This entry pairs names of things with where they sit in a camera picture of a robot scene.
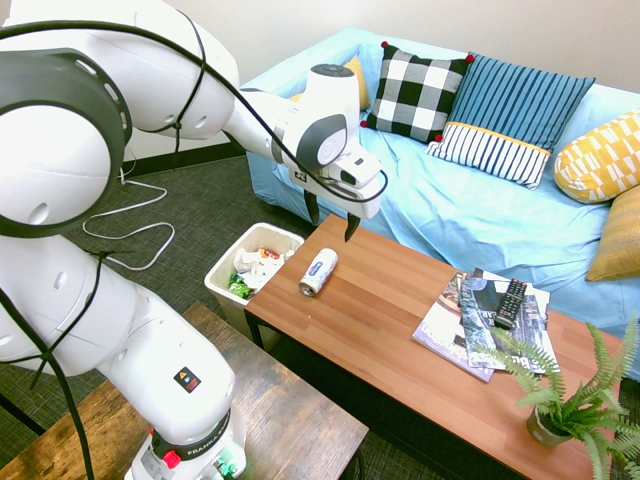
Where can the white trash bin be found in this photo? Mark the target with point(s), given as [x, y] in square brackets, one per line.
[225, 290]

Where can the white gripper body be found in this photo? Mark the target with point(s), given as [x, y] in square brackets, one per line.
[356, 183]

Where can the black remote control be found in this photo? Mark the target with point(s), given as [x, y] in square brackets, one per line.
[512, 303]

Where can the crumpled trash in bin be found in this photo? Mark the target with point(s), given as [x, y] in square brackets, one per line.
[255, 270]

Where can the potted green fern plant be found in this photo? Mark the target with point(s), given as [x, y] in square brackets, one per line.
[575, 400]

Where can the light blue covered sofa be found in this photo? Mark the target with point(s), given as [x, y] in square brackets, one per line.
[475, 210]

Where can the wooden coffee table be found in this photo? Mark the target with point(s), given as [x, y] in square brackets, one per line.
[400, 340]

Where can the blue striped pillow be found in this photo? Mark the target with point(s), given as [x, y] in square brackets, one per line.
[505, 120]

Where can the rustic dark wood table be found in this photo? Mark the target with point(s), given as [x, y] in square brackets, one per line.
[280, 410]

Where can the mustard yellow pillow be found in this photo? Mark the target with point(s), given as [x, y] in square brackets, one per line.
[620, 240]

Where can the dark cover magazine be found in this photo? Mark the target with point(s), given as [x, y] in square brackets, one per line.
[487, 325]

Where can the black white checkered pillow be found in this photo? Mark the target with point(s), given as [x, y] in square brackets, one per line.
[415, 95]

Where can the white drink can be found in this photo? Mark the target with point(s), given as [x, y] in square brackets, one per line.
[319, 271]

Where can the plain yellow pillow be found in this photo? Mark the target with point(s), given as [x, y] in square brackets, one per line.
[362, 82]

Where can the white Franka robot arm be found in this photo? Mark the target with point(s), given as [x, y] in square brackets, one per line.
[100, 150]

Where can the yellow white patterned bolster pillow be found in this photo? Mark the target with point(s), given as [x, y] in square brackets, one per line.
[600, 160]

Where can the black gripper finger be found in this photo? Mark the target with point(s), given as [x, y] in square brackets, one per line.
[351, 228]
[313, 207]

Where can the stack of magazines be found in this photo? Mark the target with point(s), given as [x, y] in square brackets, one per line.
[440, 325]

